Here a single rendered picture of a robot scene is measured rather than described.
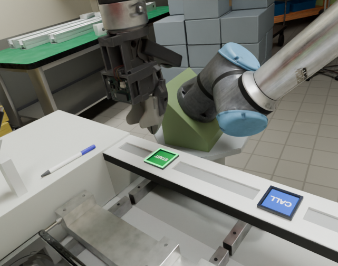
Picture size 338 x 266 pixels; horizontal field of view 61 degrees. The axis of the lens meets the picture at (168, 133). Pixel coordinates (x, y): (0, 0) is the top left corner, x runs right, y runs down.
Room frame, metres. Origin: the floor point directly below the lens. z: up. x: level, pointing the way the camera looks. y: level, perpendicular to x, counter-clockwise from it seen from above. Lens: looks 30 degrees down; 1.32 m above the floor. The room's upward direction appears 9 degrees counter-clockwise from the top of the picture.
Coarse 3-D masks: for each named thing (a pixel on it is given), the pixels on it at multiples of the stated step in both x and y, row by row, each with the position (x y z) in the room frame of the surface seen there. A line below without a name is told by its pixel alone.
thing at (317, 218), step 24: (120, 144) 0.62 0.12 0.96; (144, 144) 0.60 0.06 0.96; (144, 168) 0.50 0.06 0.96; (168, 168) 0.48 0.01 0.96; (192, 168) 0.48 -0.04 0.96; (216, 168) 0.46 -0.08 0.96; (216, 192) 0.39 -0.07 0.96; (240, 192) 0.38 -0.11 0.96; (264, 192) 0.37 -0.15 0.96; (264, 216) 0.32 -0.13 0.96; (312, 216) 0.31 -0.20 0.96; (336, 216) 0.30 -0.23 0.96; (312, 240) 0.26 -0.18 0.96; (336, 240) 0.26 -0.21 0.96
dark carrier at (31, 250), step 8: (40, 240) 0.40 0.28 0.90; (32, 248) 0.39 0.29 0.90; (40, 248) 0.38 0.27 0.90; (48, 248) 0.38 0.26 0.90; (16, 256) 0.37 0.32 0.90; (24, 256) 0.37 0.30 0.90; (32, 256) 0.37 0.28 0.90; (40, 256) 0.37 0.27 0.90; (48, 256) 0.36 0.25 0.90; (56, 256) 0.36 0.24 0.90; (8, 264) 0.36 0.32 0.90; (16, 264) 0.36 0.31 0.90; (24, 264) 0.35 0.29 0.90; (32, 264) 0.35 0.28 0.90; (40, 264) 0.35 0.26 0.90; (48, 264) 0.35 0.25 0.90; (56, 264) 0.34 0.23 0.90; (64, 264) 0.34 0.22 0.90
